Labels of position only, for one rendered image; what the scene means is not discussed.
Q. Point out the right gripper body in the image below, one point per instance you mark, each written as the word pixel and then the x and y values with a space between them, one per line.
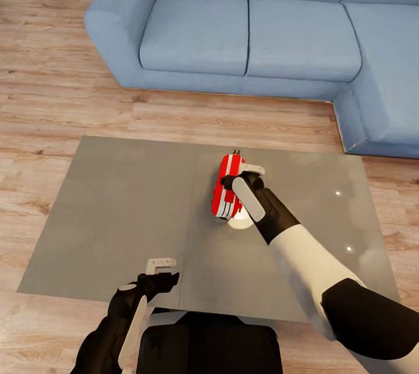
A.
pixel 228 181

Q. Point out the coffee table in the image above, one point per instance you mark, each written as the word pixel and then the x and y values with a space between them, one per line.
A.
pixel 125 201

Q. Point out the radio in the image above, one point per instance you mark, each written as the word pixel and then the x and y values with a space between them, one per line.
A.
pixel 225 203

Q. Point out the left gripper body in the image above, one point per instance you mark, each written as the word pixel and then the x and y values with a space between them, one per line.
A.
pixel 162 283

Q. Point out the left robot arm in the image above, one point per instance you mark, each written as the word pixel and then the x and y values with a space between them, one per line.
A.
pixel 105 351

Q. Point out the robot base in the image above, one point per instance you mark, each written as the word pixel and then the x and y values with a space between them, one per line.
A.
pixel 185 342

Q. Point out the sofa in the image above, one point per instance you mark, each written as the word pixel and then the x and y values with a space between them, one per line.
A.
pixel 360 55

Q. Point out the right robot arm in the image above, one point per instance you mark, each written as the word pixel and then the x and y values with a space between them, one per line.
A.
pixel 381 334

